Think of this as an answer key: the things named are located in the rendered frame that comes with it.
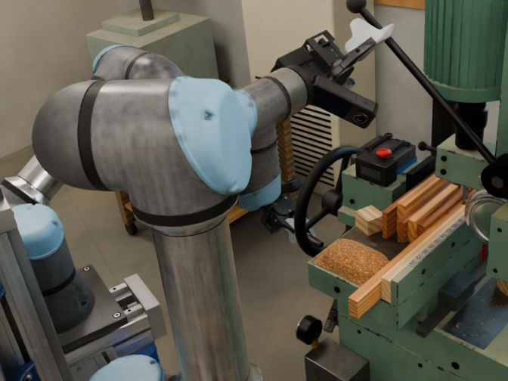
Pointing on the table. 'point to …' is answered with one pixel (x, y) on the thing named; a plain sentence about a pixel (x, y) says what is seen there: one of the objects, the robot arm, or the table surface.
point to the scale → (437, 242)
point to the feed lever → (491, 182)
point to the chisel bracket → (460, 163)
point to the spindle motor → (465, 48)
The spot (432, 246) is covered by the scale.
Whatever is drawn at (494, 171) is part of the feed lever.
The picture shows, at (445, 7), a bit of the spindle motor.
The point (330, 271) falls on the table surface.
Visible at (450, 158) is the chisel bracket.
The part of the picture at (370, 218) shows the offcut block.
